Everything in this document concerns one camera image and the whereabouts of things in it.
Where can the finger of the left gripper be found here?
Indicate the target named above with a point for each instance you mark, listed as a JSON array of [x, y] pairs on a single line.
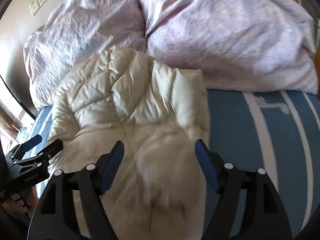
[[45, 154], [18, 152]]

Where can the pink floral duvet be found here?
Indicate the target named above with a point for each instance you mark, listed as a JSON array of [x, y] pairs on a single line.
[[242, 45]]

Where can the white wall socket plate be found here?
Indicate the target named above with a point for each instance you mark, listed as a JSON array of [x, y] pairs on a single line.
[[34, 6]]

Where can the cream quilted down jacket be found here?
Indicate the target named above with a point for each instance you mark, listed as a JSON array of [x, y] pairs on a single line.
[[158, 112]]

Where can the pink floral pillow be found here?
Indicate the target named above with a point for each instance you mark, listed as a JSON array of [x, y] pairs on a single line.
[[74, 31]]

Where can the person's left hand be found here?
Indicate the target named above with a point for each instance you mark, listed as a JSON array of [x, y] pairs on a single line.
[[13, 208]]

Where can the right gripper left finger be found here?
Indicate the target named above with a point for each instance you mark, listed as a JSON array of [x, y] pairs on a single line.
[[70, 206]]

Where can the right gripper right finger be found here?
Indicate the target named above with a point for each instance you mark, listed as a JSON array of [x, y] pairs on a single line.
[[249, 206]]

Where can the blue white striped bed sheet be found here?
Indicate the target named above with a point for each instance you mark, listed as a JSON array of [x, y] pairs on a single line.
[[276, 131]]

